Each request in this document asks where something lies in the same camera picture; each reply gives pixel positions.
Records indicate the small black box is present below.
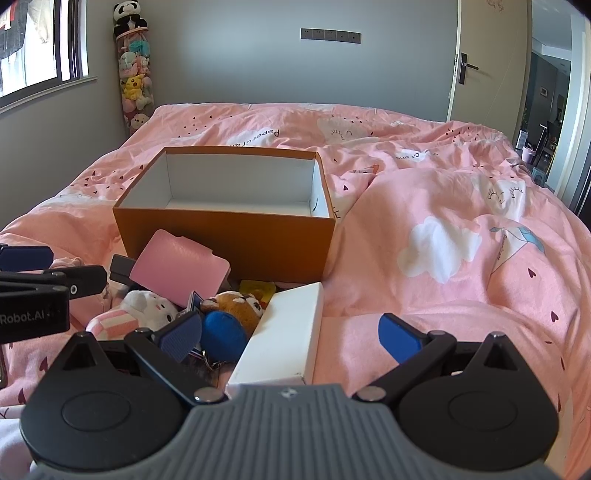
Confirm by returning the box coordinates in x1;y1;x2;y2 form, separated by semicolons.
109;254;138;290

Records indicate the white pink plush toy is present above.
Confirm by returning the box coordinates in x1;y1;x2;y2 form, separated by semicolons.
86;290;178;341

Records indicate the pink card holder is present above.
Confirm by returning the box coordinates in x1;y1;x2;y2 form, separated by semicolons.
129;229;230;307

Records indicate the brown fox plush keychain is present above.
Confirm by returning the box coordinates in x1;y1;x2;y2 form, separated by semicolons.
200;291;264;337

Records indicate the yellow tape measure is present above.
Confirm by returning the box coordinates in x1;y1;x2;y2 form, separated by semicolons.
238;280;276;308

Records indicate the white glasses case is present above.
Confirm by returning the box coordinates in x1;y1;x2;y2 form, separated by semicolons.
225;282;324;397

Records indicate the pink printed duvet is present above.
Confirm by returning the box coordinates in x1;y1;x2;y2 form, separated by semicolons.
1;103;590;479

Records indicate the orange cardboard box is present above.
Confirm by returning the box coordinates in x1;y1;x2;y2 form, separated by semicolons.
113;146;337;284

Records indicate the window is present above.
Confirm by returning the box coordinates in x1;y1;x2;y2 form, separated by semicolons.
1;0;89;112

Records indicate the plush toy hanging organizer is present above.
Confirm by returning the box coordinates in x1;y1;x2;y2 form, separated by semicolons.
115;27;154;136

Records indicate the panda plush toy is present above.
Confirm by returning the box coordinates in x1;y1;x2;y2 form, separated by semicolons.
112;0;148;37

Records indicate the beige door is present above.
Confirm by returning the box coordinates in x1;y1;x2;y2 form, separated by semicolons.
447;0;532;141

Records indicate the black door handle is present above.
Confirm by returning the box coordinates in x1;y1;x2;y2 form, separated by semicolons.
458;52;480;85

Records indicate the grey wall switch panel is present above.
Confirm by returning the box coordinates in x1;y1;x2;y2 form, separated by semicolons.
300;28;362;44

